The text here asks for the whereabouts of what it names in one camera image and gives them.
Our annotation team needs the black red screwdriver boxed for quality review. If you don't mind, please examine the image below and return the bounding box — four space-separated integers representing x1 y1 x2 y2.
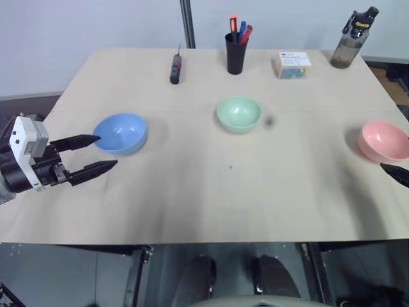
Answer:
169 44 184 86

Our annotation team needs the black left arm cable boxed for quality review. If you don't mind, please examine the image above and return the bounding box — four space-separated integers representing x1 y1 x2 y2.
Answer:
0 118 15 155

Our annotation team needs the black table frame leg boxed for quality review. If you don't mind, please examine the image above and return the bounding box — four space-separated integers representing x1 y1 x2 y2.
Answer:
299 242 334 306
122 244 155 307

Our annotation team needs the black pen cup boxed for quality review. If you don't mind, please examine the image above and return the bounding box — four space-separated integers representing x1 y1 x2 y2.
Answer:
224 31 249 75

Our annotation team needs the red pen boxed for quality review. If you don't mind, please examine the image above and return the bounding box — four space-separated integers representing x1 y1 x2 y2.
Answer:
239 25 254 45

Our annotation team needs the green bowl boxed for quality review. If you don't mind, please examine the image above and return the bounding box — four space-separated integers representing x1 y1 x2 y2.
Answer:
216 94 263 135

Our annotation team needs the clear box of pushpins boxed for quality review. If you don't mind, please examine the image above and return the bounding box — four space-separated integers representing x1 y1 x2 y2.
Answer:
275 51 313 81

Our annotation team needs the orange black marker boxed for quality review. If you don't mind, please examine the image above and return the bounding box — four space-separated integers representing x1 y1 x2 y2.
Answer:
228 13 239 44

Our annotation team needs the pink-red bowl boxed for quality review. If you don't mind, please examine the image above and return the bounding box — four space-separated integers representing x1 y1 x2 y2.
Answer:
357 120 409 163

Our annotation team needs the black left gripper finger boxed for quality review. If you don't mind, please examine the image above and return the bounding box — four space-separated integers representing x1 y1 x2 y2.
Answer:
68 159 119 187
50 134 102 153

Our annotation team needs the grey metal pole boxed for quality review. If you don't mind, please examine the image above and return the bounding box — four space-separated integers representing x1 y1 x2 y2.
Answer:
179 0 197 50

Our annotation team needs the smoky water bottle black lid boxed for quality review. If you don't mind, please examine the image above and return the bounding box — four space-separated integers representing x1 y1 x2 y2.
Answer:
330 5 380 70

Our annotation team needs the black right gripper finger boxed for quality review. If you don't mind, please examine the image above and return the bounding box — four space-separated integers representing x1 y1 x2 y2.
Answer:
380 162 409 189

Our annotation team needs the blue bowl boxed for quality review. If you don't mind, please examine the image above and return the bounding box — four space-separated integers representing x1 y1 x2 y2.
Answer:
92 112 148 157

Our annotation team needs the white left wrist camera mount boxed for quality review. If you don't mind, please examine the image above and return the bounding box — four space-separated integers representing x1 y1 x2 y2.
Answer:
8 115 50 193

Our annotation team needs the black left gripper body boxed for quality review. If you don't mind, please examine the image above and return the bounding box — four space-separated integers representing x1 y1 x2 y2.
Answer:
31 143 72 192

